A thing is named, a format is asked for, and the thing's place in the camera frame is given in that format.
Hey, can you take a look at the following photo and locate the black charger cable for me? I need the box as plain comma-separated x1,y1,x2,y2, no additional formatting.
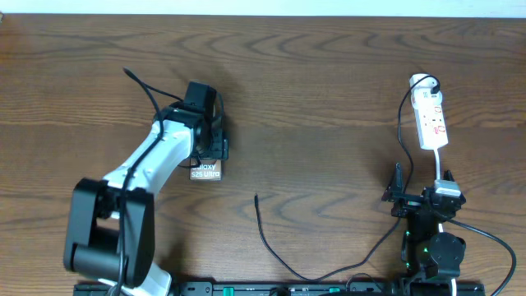
253,74,441,283

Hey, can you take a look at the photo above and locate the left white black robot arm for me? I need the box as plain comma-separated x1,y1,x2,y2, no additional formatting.
63,105,228,295

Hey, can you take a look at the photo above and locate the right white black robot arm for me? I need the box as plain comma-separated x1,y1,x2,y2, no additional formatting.
381,164,466,289

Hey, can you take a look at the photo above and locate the white power strip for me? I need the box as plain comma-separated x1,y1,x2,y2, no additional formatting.
409,73,449,150

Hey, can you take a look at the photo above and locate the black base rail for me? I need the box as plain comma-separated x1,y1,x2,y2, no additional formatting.
73,280,486,296

